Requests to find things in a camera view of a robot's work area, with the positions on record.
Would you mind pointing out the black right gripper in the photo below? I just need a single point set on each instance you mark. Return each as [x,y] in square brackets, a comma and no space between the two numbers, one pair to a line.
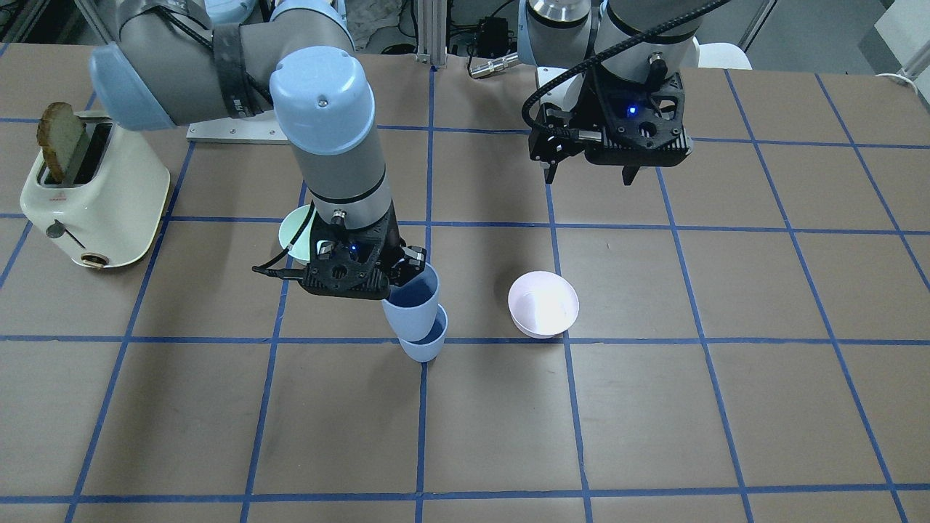
[413,259]

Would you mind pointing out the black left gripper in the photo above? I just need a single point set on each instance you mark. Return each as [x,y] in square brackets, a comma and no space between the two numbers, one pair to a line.
[590,106]

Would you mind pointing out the tall blue cup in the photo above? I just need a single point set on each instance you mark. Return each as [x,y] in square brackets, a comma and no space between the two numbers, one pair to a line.
[410,310]

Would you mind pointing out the short blue cup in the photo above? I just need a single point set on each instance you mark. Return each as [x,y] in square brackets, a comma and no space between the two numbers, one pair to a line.
[428,348]

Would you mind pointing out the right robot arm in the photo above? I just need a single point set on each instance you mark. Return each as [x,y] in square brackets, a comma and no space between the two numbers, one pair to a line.
[169,68]

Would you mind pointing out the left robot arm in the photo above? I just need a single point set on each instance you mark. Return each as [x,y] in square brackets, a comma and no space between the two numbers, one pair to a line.
[641,42]

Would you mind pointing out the green bowl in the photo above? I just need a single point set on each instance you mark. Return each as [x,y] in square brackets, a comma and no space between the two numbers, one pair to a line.
[294,233]

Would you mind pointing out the pink bowl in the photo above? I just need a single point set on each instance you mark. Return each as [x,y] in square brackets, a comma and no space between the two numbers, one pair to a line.
[542,304]

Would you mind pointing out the cream toaster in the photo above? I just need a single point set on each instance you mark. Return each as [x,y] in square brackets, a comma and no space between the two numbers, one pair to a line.
[106,213]

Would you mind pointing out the toast slice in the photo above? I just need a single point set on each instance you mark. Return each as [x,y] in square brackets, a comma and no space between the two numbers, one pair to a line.
[63,138]

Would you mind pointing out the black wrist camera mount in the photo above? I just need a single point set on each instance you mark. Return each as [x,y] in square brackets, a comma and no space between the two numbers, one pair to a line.
[641,127]
[343,264]

